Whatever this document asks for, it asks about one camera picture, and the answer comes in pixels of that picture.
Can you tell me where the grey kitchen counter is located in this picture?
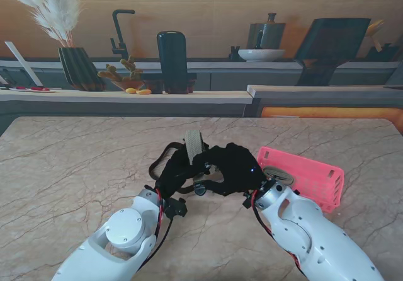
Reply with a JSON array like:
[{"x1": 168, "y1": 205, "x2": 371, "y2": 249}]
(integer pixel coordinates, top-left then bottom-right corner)
[{"x1": 0, "y1": 55, "x2": 403, "y2": 127}]

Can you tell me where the plate with red slices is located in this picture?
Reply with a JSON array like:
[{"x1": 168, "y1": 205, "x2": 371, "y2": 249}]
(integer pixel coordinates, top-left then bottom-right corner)
[{"x1": 9, "y1": 85, "x2": 57, "y2": 93}]

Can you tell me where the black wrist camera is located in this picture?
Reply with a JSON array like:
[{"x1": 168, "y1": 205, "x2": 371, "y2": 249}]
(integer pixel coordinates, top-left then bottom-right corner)
[
  {"x1": 165, "y1": 198, "x2": 189, "y2": 219},
  {"x1": 242, "y1": 191, "x2": 256, "y2": 209}
]

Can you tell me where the dark blue rounded container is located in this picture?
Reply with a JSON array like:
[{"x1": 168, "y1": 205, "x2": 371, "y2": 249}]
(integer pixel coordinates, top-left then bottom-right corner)
[{"x1": 156, "y1": 30, "x2": 189, "y2": 89}]

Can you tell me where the yellow brown cactus plant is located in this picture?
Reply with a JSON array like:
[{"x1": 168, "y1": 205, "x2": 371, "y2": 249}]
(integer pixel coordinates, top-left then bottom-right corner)
[{"x1": 96, "y1": 55, "x2": 145, "y2": 91}]

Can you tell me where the white leaning board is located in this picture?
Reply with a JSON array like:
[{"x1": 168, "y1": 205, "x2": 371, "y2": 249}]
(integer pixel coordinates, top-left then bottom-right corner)
[{"x1": 4, "y1": 41, "x2": 44, "y2": 87}]

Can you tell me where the white ceramic bowl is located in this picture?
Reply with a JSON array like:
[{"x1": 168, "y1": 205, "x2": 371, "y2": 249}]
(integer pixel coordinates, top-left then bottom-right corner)
[{"x1": 237, "y1": 49, "x2": 287, "y2": 62}]

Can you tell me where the red black left arm cable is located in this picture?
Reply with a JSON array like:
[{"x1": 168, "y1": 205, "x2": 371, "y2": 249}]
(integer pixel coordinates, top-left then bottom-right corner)
[{"x1": 135, "y1": 188, "x2": 174, "y2": 271}]

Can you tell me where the pink plastic storage basket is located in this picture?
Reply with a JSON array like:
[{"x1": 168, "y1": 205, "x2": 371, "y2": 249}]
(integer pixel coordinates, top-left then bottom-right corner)
[{"x1": 257, "y1": 146, "x2": 344, "y2": 214}]

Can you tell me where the dark ribbed vase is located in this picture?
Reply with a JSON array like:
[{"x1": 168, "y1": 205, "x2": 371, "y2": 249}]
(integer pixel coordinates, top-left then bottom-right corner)
[{"x1": 58, "y1": 47, "x2": 107, "y2": 92}]

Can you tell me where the red black arm cable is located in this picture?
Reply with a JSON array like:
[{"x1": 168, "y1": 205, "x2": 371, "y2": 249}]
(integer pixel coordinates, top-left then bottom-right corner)
[
  {"x1": 135, "y1": 188, "x2": 174, "y2": 271},
  {"x1": 251, "y1": 189, "x2": 308, "y2": 277}
]

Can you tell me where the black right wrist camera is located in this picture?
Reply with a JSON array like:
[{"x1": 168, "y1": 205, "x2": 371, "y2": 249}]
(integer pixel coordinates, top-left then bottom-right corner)
[{"x1": 242, "y1": 191, "x2": 256, "y2": 209}]

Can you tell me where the small black holder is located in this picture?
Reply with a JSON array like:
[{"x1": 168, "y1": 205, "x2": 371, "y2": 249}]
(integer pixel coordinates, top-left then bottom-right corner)
[{"x1": 229, "y1": 45, "x2": 246, "y2": 62}]

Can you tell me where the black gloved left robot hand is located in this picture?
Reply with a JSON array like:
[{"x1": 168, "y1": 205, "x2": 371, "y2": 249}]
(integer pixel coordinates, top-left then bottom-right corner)
[{"x1": 154, "y1": 144, "x2": 203, "y2": 199}]

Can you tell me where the dark utensil holder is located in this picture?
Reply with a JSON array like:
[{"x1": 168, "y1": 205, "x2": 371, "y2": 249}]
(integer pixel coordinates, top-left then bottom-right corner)
[{"x1": 366, "y1": 43, "x2": 400, "y2": 62}]

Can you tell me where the yellow kitchen utensil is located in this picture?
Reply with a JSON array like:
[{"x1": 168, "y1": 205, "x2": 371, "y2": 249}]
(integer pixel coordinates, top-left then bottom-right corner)
[{"x1": 365, "y1": 18, "x2": 385, "y2": 51}]

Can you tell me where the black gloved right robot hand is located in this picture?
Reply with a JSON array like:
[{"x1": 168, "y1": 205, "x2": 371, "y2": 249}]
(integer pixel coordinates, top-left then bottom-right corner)
[{"x1": 191, "y1": 142, "x2": 268, "y2": 198}]

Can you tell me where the dark angled range hood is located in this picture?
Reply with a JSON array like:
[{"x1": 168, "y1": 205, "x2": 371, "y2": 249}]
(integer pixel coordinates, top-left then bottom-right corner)
[{"x1": 294, "y1": 18, "x2": 372, "y2": 87}]

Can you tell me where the white pampas grass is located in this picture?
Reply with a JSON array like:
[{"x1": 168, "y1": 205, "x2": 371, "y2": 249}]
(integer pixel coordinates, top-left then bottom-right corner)
[{"x1": 0, "y1": 0, "x2": 81, "y2": 48}]

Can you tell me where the grey lidded jar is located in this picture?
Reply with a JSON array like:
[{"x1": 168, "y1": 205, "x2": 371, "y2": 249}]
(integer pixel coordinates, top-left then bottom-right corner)
[{"x1": 246, "y1": 12, "x2": 287, "y2": 50}]

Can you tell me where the dark brown woven belt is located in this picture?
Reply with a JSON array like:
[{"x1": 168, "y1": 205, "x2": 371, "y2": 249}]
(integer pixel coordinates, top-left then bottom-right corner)
[{"x1": 148, "y1": 141, "x2": 196, "y2": 194}]

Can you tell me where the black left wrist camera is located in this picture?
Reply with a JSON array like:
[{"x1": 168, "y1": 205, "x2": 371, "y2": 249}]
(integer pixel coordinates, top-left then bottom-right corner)
[{"x1": 165, "y1": 198, "x2": 189, "y2": 219}]

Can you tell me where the black kitchen faucet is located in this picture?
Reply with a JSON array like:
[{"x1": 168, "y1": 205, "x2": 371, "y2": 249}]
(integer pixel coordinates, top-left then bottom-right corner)
[{"x1": 110, "y1": 9, "x2": 136, "y2": 60}]

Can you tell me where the red black right arm cable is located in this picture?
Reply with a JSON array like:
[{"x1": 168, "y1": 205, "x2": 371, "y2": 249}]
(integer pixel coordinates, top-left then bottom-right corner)
[{"x1": 251, "y1": 189, "x2": 308, "y2": 277}]

